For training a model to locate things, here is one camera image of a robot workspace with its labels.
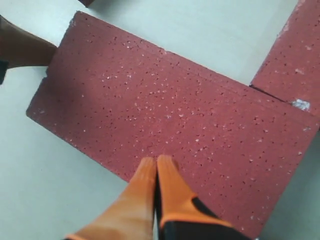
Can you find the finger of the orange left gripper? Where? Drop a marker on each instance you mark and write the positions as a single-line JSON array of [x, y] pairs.
[[20, 48]]

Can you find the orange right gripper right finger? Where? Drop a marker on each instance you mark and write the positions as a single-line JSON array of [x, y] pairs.
[[181, 215]]

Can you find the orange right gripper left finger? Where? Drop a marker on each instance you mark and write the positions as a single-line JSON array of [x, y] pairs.
[[131, 216]]

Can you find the red brick with white chip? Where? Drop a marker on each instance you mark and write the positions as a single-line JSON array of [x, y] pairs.
[[291, 70]]

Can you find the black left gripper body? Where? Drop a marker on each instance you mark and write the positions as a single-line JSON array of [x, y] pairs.
[[3, 70]]

